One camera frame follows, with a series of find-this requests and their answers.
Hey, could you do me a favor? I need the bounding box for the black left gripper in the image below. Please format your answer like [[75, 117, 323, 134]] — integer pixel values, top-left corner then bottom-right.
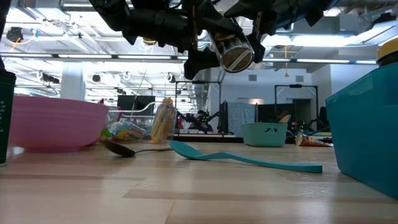
[[122, 0, 244, 81]]

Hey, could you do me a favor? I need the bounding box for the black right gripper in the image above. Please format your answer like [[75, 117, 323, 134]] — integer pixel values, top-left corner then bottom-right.
[[223, 0, 315, 65]]

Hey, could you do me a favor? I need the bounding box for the tan-lid furikake seasoning jar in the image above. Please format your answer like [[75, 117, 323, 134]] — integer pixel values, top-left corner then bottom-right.
[[208, 30, 256, 74]]

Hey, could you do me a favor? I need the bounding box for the yellow ramen noodle pack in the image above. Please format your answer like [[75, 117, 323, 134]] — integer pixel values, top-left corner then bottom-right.
[[150, 96, 178, 144]]

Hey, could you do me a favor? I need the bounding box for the blue edged ramen noodle pack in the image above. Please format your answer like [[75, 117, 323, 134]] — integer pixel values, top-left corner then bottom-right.
[[108, 120, 147, 141]]

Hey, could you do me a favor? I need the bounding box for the brown food packet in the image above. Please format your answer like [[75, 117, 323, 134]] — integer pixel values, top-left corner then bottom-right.
[[294, 131, 334, 148]]

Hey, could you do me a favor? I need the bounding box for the person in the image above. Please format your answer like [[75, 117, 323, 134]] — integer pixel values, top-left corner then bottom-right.
[[188, 109, 216, 134]]

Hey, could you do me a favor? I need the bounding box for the grey blue cloth panel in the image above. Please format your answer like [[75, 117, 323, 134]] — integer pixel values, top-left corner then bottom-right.
[[226, 101, 257, 131]]

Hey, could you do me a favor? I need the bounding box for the black background monitor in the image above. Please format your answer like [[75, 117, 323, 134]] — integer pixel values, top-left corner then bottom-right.
[[116, 95, 156, 116]]

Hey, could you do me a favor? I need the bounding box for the clear plastic container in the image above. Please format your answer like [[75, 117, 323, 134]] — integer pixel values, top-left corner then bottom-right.
[[105, 101, 178, 144]]

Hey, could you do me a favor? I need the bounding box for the teal cutting board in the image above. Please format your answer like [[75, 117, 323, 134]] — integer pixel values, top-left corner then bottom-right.
[[241, 122, 289, 148]]

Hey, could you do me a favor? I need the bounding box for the teal silicone spatula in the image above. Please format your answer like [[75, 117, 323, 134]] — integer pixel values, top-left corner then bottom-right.
[[168, 140, 323, 174]]

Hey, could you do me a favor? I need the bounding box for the long ceiling light strip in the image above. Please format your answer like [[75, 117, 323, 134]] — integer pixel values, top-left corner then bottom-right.
[[0, 52, 392, 65]]

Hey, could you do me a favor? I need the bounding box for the black spoon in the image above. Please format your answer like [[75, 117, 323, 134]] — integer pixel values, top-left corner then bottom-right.
[[98, 139, 174, 158]]

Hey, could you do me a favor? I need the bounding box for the white pillar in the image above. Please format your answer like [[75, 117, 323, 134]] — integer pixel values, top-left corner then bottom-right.
[[60, 62, 86, 101]]

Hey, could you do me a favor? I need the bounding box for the teal plastic bin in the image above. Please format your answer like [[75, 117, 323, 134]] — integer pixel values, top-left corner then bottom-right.
[[325, 61, 398, 201]]

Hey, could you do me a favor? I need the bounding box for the pink plastic bowl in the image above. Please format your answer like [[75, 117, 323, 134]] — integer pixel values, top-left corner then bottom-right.
[[8, 95, 110, 154]]

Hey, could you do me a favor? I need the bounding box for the dark small box white print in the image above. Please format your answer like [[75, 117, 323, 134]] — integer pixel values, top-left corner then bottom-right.
[[0, 63, 17, 167]]

